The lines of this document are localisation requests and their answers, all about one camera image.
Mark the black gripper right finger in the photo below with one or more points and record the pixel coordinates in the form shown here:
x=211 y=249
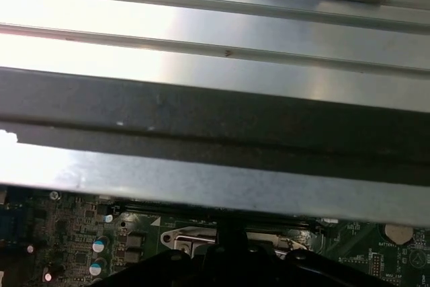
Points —
x=285 y=277

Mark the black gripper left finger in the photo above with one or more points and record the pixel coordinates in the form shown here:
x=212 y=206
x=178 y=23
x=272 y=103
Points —
x=188 y=273

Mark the CPU socket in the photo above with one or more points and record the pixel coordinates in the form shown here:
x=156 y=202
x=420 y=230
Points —
x=169 y=239

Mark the black RAM slot bank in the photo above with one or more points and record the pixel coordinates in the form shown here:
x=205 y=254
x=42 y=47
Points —
x=151 y=206

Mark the grey choke block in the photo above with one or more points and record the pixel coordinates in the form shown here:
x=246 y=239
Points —
x=136 y=239
x=135 y=255

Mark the silver-topped capacitor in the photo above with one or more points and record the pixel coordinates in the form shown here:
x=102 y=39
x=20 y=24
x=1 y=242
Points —
x=98 y=267
x=100 y=245
x=108 y=218

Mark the green motherboard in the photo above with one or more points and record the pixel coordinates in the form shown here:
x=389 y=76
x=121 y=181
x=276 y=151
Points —
x=77 y=233

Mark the coin battery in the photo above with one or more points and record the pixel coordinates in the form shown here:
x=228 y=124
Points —
x=398 y=234

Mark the black PC case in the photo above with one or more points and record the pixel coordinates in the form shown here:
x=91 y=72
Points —
x=201 y=109

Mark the metal socket cover frame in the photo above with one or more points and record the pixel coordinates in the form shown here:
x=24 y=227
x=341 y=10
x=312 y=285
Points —
x=196 y=240

